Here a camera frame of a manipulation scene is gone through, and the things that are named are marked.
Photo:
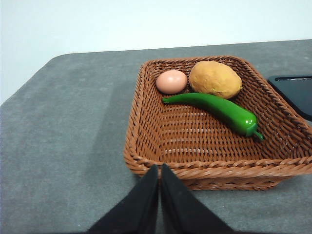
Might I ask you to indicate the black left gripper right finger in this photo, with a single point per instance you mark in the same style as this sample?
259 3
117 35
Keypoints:
182 212

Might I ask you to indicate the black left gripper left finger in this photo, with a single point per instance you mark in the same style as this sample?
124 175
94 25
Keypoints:
136 212

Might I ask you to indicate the brown wicker basket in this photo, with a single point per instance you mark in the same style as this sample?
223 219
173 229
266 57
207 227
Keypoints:
195 141

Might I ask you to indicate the green chili pepper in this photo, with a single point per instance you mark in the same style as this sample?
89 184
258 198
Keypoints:
219 108

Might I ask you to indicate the pale brown egg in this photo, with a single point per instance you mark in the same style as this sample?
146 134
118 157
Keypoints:
171 81

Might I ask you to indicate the orange-yellow potato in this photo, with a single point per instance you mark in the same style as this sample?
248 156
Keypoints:
214 80

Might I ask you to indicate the black rectangular tray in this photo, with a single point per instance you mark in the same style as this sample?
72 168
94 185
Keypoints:
295 95

